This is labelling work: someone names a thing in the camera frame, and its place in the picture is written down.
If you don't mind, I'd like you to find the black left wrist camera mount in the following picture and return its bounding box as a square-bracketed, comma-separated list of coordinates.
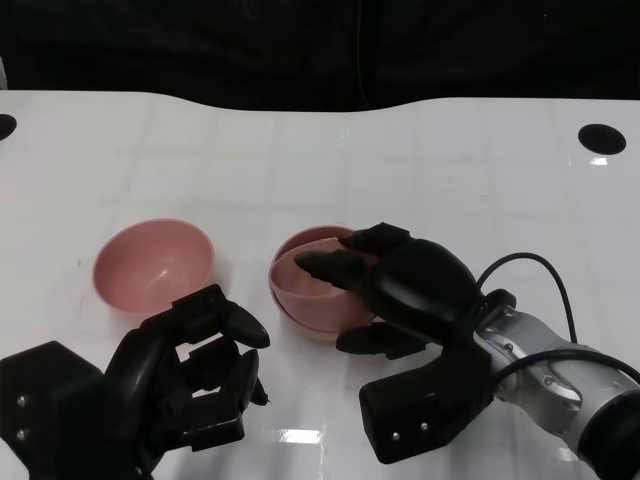
[0, 341, 106, 480]

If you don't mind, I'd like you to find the black backdrop cloth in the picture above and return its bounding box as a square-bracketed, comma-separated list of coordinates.
[0, 0, 640, 114]

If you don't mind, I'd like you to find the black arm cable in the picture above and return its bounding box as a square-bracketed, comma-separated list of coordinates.
[477, 252, 640, 386]

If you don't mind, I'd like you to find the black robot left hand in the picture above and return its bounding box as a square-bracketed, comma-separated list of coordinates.
[89, 283, 271, 480]

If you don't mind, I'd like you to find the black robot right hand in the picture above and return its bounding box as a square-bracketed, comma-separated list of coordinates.
[293, 221, 485, 361]

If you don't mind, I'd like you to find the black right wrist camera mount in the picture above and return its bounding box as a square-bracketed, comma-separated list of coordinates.
[359, 344, 494, 465]

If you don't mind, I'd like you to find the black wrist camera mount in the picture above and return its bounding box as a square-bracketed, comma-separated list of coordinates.
[0, 341, 106, 480]
[359, 344, 494, 465]

